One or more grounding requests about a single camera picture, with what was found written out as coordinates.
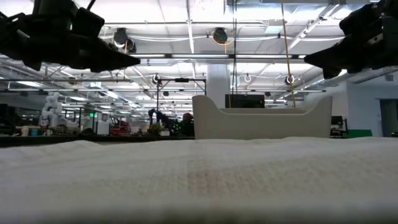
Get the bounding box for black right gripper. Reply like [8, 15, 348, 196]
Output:
[303, 0, 398, 80]

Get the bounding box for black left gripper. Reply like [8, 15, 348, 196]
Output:
[0, 7, 141, 73]

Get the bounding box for white plastic handled bin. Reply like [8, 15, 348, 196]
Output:
[192, 95, 333, 141]

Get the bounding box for black workstation machine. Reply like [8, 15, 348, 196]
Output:
[330, 115, 349, 138]

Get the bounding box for white cabinet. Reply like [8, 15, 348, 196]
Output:
[96, 120, 111, 135]

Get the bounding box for red tool cart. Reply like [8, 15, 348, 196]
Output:
[110, 119, 132, 136]

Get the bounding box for green box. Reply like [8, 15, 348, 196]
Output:
[348, 129, 374, 139]

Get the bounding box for small potted plant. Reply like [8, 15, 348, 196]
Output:
[149, 122, 164, 137]

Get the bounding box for white building pillar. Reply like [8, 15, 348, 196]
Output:
[206, 63, 231, 108]

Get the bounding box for white checked cloth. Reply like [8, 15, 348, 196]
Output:
[0, 136, 398, 224]

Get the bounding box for silver ceiling duct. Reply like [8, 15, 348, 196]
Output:
[306, 65, 398, 91]

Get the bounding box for large ceiling cable reel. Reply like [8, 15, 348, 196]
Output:
[211, 27, 229, 46]
[113, 27, 138, 54]

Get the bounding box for yellow hanging cable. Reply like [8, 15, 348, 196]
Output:
[280, 0, 297, 108]

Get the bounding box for black gantry frame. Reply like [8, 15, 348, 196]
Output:
[156, 77, 208, 124]

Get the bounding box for black table edge frame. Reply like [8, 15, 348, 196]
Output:
[0, 134, 196, 147]

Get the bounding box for black wall screen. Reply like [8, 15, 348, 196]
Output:
[224, 93, 266, 109]

